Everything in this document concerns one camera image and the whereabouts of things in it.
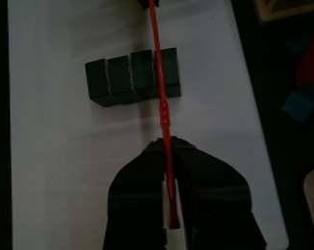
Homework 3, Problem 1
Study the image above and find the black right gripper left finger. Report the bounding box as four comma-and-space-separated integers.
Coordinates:
101, 137, 168, 250

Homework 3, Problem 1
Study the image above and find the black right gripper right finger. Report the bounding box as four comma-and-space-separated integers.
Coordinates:
169, 135, 270, 250

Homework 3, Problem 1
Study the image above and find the red toy knife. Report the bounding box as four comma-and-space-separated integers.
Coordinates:
145, 0, 183, 229

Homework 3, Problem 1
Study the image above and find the dark green sushi piece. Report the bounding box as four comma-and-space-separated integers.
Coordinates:
152, 47, 183, 99
105, 55, 136, 105
131, 49, 161, 102
84, 58, 113, 108

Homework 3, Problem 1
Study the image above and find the white cutting board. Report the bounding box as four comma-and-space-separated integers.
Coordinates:
6, 0, 290, 250

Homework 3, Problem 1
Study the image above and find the large blue tape piece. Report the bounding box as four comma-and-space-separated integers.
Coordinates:
280, 82, 314, 123

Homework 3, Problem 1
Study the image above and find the red object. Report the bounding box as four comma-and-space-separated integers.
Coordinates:
294, 28, 314, 96

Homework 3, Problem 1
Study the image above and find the small blue tape piece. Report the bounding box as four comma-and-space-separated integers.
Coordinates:
284, 33, 314, 56

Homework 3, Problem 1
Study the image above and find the black object at board edge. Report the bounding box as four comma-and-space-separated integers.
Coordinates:
136, 0, 161, 10

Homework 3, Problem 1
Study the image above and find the light wooden box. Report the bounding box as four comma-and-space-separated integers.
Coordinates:
252, 0, 314, 23

